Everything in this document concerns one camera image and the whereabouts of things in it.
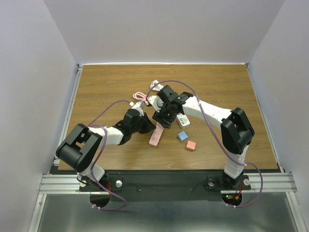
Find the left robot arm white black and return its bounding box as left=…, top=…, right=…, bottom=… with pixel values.
left=56, top=109, right=156, bottom=190

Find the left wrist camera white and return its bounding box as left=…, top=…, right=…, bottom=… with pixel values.
left=129, top=101, right=146, bottom=116

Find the white power strip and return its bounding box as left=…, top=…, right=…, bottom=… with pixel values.
left=176, top=113, right=190, bottom=129

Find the white power cord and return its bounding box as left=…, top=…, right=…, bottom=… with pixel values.
left=149, top=80, right=165, bottom=91

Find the pink power strip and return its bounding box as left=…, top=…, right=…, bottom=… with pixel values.
left=149, top=122, right=164, bottom=147

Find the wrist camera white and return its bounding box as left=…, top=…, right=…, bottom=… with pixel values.
left=129, top=101, right=146, bottom=116
left=146, top=95, right=164, bottom=112

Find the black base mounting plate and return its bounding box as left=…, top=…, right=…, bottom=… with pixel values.
left=79, top=170, right=256, bottom=203

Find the blue usb charger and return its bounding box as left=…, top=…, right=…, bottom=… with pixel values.
left=177, top=131, right=189, bottom=142

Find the aluminium frame rail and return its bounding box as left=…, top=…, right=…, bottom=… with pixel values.
left=38, top=154, right=85, bottom=194

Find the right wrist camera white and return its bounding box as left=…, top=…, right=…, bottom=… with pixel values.
left=146, top=95, right=164, bottom=112

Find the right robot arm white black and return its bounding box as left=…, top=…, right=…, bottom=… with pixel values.
left=146, top=85, right=255, bottom=189

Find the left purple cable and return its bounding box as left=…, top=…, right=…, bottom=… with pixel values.
left=87, top=100, right=127, bottom=211

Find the pink power cord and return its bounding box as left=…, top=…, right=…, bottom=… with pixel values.
left=132, top=91, right=148, bottom=102

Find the pink usb charger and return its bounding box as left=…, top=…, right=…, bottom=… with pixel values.
left=185, top=141, right=197, bottom=151

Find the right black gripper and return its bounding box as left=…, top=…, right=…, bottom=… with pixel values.
left=151, top=101, right=176, bottom=129

